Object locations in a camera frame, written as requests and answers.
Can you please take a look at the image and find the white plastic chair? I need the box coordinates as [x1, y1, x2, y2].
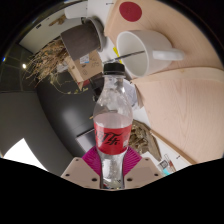
[63, 1, 89, 19]

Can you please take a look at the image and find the colourful book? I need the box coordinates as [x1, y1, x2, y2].
[161, 167, 173, 177]

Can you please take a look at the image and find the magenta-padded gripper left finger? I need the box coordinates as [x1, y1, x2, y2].
[60, 146, 102, 190]

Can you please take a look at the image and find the metal spoon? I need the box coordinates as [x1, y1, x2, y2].
[103, 49, 147, 65]

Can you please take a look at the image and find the flat round red coaster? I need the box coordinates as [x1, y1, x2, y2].
[118, 1, 143, 23]

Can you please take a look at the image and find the long white ceiling light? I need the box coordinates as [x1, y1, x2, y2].
[2, 137, 49, 173]

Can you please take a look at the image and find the wooden figure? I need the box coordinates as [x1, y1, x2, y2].
[48, 14, 68, 28]

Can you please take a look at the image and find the yellow tag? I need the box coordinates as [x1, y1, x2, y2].
[112, 46, 120, 64]

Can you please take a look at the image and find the grey plant saucer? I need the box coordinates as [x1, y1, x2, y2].
[84, 16, 108, 54]

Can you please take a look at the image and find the brown cardboard box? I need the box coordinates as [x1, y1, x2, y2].
[64, 49, 104, 84]

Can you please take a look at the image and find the white ceramic mug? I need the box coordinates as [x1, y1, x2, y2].
[115, 29, 186, 79]

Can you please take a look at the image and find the small ink jar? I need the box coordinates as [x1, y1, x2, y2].
[157, 159, 169, 171]

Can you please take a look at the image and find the folded newspaper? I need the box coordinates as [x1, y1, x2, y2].
[124, 79, 144, 109]

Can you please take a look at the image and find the clear red-label drink bottle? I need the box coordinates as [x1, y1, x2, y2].
[92, 61, 134, 190]

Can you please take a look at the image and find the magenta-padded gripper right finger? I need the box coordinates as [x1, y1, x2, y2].
[121, 146, 164, 189]

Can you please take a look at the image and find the dried plant in grey pot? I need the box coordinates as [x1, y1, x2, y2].
[24, 16, 108, 96]

